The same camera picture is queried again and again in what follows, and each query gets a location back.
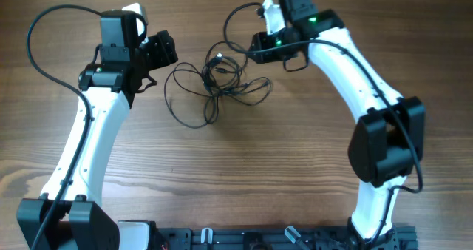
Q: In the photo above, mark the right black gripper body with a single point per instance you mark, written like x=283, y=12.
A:
x=261, y=47

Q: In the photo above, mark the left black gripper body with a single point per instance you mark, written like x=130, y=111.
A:
x=157, y=53

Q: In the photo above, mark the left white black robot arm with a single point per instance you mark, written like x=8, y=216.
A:
x=68, y=213

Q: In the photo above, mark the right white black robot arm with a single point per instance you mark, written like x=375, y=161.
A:
x=387, y=143

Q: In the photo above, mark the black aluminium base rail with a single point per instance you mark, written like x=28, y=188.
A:
x=266, y=239

